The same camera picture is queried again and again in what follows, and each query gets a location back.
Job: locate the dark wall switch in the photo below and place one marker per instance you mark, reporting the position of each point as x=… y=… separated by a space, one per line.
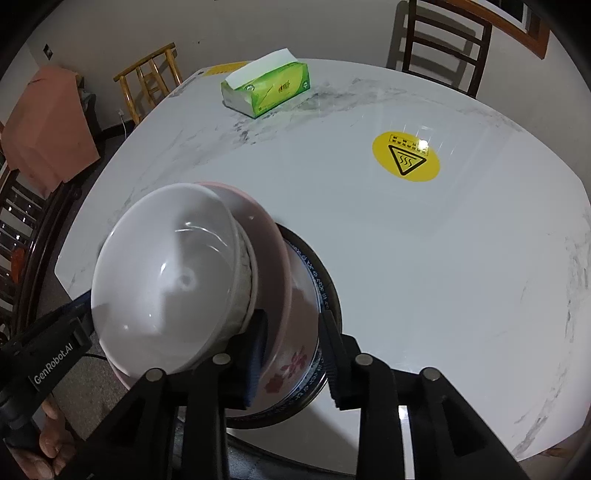
x=47 y=51

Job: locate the small blue patterned plate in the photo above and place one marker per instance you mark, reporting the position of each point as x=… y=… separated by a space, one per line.
x=322 y=288

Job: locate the green tissue box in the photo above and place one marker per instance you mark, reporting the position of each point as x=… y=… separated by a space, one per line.
x=272 y=87

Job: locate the white ribbed bowl yellow label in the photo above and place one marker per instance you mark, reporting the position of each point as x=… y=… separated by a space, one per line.
x=175 y=277

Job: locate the pink cloth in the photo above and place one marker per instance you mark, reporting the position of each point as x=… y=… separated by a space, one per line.
x=41 y=129

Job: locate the person's left hand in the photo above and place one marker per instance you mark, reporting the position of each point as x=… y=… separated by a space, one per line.
x=53 y=454

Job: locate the large blue patterned plate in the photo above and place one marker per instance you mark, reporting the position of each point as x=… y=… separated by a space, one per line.
x=334 y=300

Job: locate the dark wooden slatted chair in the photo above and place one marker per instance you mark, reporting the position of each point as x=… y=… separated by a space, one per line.
x=443 y=27

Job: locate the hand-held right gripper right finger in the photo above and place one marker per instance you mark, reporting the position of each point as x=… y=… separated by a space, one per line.
x=330 y=364

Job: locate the bamboo chair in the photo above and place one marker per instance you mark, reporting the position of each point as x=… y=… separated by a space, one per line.
x=147 y=60

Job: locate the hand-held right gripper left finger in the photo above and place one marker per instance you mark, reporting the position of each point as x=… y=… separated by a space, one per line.
x=256 y=364

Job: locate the pink bowl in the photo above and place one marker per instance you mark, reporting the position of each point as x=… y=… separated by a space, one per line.
x=272 y=258

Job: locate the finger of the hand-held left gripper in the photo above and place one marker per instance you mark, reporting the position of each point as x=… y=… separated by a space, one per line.
x=51 y=323

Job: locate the wood-framed window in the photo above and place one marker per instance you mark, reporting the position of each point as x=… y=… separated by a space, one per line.
x=531 y=32

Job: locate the round yellow warning sticker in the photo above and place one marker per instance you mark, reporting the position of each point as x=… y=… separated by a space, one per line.
x=406 y=157

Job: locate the yellow rectangular sticker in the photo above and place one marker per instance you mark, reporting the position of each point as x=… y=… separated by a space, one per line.
x=226 y=68

